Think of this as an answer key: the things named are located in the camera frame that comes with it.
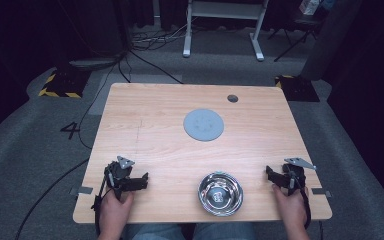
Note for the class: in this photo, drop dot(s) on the black folding chair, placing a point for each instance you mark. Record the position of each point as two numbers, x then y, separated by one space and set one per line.
296 25

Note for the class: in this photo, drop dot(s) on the white metal desk frame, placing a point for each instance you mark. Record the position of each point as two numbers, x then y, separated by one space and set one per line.
225 10

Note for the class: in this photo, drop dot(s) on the person's blue jeans legs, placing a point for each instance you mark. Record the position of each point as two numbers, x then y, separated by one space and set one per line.
193 231

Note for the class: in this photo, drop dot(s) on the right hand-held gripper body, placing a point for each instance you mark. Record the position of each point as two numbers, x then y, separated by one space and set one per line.
295 173

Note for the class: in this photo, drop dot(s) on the grey round mat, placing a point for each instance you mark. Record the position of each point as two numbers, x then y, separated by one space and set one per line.
203 125

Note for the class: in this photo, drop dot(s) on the stainless steel bowl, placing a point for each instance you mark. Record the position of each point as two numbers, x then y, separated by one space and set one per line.
220 194

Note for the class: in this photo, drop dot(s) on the person's left hand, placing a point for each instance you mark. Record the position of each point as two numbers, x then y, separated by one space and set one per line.
113 210

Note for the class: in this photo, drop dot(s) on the black yellow striped base plate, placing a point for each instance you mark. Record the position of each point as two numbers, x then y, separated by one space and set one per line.
65 85
298 88

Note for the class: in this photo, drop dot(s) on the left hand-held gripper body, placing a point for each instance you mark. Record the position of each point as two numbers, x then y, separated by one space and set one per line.
120 173

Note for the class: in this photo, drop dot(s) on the grey tape strip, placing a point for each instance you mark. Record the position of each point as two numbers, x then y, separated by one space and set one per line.
81 190
320 192

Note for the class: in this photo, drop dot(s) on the person's right hand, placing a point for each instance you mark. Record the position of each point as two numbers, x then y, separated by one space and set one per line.
290 208

